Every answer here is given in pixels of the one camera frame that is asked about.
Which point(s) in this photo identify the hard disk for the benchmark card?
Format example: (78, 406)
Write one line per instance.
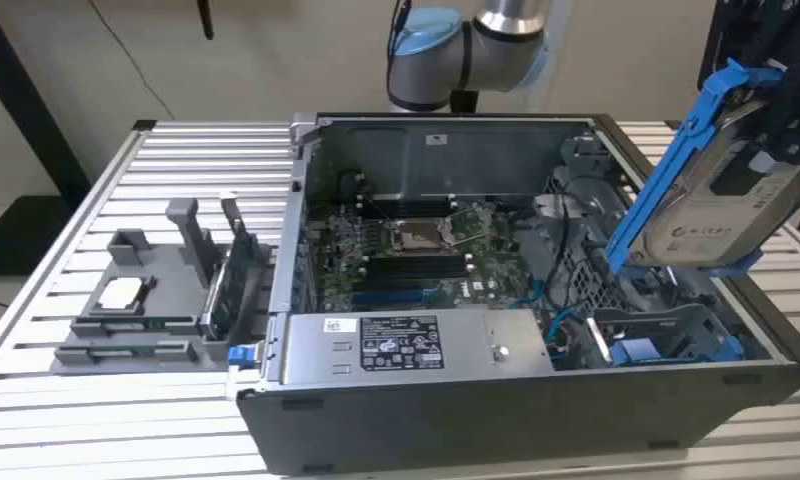
(700, 200)

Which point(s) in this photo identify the black antenna rod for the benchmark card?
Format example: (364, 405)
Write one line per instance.
(205, 20)

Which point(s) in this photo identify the blue case latch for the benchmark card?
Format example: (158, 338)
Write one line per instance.
(240, 356)

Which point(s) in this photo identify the blue plastic disk carrier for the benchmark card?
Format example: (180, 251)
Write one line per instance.
(640, 352)

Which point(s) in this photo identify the green motherboard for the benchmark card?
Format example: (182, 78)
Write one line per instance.
(487, 280)

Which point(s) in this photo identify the black open PC case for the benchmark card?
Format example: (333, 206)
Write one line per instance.
(480, 425)

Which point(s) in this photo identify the green graphics card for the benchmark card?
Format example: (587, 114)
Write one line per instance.
(236, 280)

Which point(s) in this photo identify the silver CPU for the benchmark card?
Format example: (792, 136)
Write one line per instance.
(125, 292)

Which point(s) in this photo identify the black RAM slot bank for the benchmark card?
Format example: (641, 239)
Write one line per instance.
(413, 267)
(407, 206)

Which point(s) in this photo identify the CPU socket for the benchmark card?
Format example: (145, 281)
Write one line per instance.
(413, 235)

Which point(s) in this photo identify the blue expansion slot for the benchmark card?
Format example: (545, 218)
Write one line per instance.
(386, 298)

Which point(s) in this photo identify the grey perforated drive cage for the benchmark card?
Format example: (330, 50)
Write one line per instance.
(583, 275)

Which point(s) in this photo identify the silver power supply unit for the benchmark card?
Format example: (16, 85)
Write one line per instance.
(413, 345)

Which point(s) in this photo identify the grey parts rack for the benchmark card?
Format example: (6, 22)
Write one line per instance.
(166, 285)

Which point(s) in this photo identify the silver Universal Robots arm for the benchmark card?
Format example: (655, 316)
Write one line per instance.
(500, 55)

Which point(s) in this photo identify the black stand with base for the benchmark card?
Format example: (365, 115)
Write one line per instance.
(20, 100)

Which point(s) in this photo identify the green RAM stick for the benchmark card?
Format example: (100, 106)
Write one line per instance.
(133, 348)

